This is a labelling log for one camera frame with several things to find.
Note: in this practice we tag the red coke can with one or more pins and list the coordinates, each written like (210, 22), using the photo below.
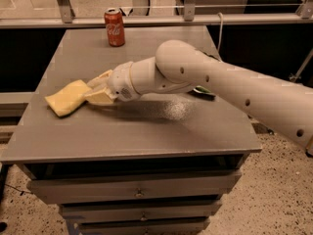
(114, 27)

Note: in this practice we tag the drawer with knob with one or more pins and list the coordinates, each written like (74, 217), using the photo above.
(141, 211)
(134, 187)

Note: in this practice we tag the yellow sponge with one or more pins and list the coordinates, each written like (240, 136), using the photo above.
(68, 99)

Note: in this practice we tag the middle drawer with knob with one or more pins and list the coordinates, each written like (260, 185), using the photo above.
(141, 211)

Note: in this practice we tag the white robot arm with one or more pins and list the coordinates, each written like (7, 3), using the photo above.
(177, 66)

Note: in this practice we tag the green chip bag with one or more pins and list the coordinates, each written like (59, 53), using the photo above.
(203, 91)

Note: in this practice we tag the grey metal railing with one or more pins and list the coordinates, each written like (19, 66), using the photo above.
(90, 13)

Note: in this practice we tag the bottom drawer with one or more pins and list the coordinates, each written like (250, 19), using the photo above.
(150, 227)

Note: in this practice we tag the grey drawer cabinet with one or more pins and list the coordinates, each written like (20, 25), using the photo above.
(156, 134)

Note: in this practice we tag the upper drawer with knob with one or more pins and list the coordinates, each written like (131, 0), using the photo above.
(134, 187)

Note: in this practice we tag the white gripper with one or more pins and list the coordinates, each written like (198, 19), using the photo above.
(119, 81)

